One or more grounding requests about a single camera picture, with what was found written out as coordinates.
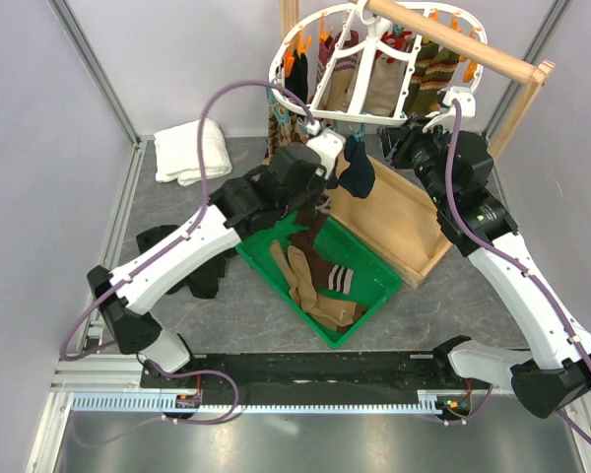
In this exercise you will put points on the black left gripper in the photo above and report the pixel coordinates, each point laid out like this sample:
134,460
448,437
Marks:
319,182

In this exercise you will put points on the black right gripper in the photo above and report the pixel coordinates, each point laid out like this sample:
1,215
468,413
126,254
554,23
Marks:
397,141

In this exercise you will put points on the navy blue sock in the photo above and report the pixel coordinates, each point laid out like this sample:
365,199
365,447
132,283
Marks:
358,177
333,181

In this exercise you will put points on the teal clothes peg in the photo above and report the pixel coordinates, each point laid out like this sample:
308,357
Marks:
357,134

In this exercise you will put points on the white oval sock hanger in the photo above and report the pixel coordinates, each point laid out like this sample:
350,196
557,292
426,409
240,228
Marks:
398,37

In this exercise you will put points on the brown striped sock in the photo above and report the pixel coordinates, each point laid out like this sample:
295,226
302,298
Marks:
325,274

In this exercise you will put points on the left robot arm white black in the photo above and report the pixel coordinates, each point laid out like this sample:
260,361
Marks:
131,290

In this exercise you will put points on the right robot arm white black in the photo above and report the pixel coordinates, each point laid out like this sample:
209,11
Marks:
556,367

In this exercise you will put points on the argyle brown orange sock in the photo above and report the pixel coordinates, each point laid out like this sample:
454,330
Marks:
282,130

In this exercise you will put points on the beige red hanging sock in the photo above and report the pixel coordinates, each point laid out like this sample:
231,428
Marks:
384,85

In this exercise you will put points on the olive striped hanging sock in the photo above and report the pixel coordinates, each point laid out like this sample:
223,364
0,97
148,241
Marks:
434,69

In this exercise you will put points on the tan sock in bin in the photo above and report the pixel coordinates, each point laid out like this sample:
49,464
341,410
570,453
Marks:
334,314

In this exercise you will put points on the purple striped tan sock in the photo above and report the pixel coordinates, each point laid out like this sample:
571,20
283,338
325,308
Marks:
340,78

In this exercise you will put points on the black hanging sock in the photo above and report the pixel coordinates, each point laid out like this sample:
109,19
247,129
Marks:
297,81

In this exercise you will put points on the white folded towel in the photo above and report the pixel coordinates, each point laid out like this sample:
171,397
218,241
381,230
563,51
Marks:
177,153

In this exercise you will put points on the green plastic bin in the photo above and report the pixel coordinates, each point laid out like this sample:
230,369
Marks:
374,283

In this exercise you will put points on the black cloth pile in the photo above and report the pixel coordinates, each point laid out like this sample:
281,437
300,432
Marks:
203,283

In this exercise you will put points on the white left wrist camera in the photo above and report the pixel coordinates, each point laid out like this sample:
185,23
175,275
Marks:
326,143

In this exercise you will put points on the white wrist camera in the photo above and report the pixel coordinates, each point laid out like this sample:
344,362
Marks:
326,143
458,103

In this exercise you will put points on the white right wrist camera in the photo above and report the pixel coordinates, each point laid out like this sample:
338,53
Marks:
458,103

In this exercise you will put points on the wooden rack frame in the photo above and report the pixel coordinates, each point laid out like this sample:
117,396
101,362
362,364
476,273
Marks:
397,221

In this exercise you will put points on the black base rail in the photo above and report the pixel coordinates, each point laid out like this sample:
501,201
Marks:
413,370

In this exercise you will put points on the grey cable duct strip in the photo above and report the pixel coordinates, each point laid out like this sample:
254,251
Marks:
427,404

